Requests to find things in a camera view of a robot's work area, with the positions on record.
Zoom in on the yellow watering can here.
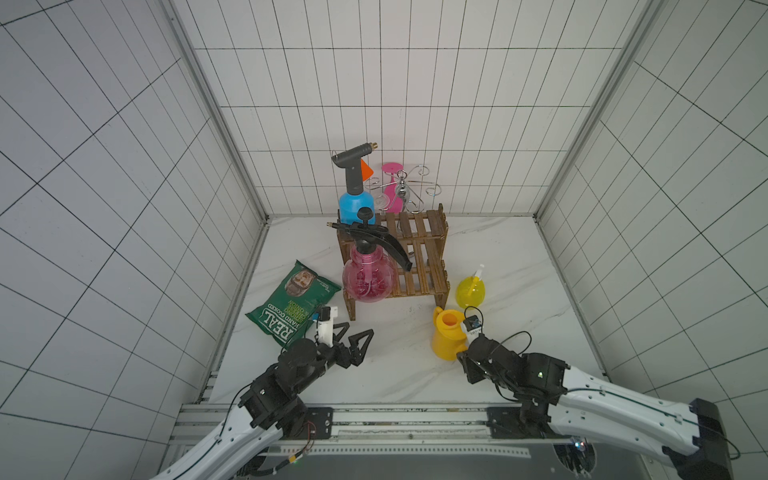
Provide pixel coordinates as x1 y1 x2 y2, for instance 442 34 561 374
430 307 467 361

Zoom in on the pink pressure sprayer bottle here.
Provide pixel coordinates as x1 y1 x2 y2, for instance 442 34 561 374
328 207 412 303

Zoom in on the yellow-green spray bottle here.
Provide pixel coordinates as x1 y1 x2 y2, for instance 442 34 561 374
455 264 486 309

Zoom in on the blue spray bottle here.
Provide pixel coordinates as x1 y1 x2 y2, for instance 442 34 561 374
331 143 377 224

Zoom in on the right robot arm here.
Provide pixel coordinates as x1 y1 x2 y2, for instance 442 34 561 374
457 334 734 479

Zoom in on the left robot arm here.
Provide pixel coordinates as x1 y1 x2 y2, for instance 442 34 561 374
156 322 374 479

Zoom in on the wooden slatted shelf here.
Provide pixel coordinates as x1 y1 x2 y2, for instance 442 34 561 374
334 207 450 321

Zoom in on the green chips bag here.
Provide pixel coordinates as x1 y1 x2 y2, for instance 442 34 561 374
246 260 341 348

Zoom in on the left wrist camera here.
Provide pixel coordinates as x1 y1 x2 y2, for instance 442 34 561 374
315 306 338 347

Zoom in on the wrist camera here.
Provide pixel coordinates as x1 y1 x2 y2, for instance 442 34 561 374
315 306 338 347
461 306 484 347

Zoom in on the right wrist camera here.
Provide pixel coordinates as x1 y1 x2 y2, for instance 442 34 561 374
461 306 484 347

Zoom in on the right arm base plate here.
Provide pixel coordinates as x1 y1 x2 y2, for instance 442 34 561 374
485 406 565 440

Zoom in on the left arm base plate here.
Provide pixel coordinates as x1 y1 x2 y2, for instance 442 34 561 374
277 405 334 440

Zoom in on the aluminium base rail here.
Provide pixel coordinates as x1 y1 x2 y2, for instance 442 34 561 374
170 401 652 460

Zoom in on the pink and wire stand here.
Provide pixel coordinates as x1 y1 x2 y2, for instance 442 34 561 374
370 162 442 214

